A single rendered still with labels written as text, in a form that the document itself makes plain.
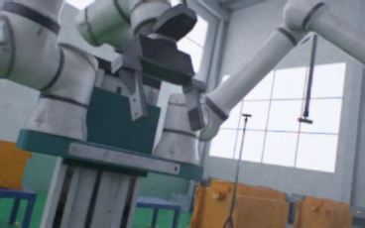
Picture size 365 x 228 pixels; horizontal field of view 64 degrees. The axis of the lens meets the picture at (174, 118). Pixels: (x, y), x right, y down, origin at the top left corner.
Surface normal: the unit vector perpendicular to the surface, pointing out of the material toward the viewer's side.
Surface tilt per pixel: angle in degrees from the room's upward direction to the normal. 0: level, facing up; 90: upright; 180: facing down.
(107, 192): 90
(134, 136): 90
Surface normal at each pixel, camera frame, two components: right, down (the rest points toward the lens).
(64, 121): 0.52, -0.40
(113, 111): 0.56, -0.03
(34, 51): 0.79, 0.24
